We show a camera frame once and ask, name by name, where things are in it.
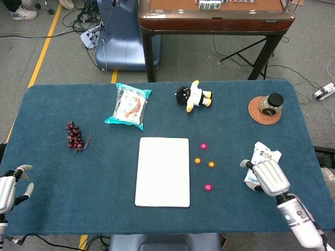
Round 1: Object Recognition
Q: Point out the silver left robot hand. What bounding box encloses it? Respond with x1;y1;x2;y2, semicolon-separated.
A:
0;164;35;215

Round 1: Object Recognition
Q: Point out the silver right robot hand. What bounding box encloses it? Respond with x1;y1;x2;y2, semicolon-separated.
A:
240;159;291;197

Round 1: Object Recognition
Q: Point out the grey-blue own robot base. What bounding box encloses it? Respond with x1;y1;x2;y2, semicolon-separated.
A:
108;232;222;251

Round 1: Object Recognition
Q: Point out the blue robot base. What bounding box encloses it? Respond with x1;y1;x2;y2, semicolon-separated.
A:
95;0;162;71

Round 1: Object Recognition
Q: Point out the white rectangular board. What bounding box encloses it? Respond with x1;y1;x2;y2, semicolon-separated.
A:
135;137;191;208

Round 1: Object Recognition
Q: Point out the white peanut snack bag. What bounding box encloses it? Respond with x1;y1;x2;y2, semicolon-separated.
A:
243;141;282;190

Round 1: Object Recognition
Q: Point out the brown woven coaster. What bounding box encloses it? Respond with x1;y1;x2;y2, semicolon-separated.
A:
248;96;282;126

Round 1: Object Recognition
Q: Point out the blue table cloth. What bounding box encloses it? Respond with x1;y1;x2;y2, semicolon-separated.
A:
0;79;335;237

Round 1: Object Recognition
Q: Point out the glass jar black lid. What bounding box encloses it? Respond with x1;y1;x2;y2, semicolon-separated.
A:
259;93;285;117

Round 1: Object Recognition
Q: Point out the dark red grape bunch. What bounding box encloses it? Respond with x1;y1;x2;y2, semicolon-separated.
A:
65;121;92;154

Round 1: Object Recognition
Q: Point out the white power strip black plug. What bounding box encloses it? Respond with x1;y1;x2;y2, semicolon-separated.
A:
313;82;335;101

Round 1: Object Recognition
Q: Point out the black-headed plush doll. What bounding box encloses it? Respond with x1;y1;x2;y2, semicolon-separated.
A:
175;79;213;113

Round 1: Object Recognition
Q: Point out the teal snack bag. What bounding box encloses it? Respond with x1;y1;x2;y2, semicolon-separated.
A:
104;83;152;131

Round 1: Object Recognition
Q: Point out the brown mahjong table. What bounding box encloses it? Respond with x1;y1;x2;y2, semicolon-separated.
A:
138;0;296;83

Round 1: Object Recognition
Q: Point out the white sneaker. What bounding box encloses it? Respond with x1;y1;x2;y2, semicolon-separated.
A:
12;7;38;21

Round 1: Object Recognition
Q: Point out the green-faced mahjong tile row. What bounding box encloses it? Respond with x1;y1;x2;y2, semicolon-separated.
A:
198;1;222;10

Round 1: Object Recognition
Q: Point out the black chrome swivel stool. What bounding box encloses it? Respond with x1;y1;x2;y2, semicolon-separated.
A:
33;0;55;15

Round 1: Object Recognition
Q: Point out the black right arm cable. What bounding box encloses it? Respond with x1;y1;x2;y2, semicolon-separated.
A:
287;193;329;251

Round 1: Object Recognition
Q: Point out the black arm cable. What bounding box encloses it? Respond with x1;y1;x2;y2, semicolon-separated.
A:
287;193;329;251
5;233;82;251

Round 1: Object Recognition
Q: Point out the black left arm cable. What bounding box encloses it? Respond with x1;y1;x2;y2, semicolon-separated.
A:
5;233;82;251

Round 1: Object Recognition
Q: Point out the black equipment frame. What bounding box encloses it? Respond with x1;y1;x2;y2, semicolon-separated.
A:
314;145;335;168

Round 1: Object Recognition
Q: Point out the grey floor cable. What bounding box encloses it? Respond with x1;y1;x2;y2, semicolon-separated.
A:
0;26;76;40

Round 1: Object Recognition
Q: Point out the white cable on blue base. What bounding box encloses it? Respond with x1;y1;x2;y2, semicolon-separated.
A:
100;39;108;72

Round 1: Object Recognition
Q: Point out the black floor cable bundle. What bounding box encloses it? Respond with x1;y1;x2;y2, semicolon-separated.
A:
61;0;105;36

